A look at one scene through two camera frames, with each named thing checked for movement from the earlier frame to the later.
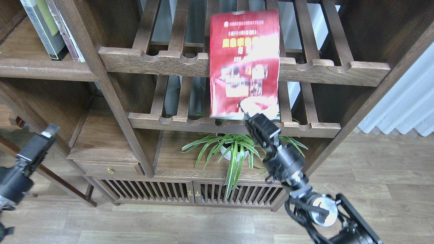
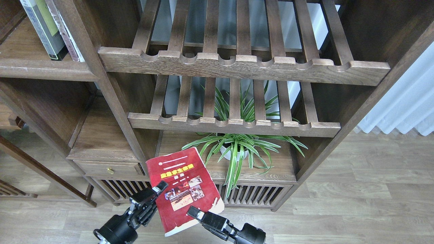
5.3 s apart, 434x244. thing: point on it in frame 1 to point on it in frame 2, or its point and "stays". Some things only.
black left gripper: [14, 183] to [121, 229]
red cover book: [244, 63] to [189, 183]
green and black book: [45, 16] stays
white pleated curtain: [409, 103] stays
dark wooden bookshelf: [134, 76] stays
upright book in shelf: [75, 53] stays
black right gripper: [284, 164] to [249, 235]
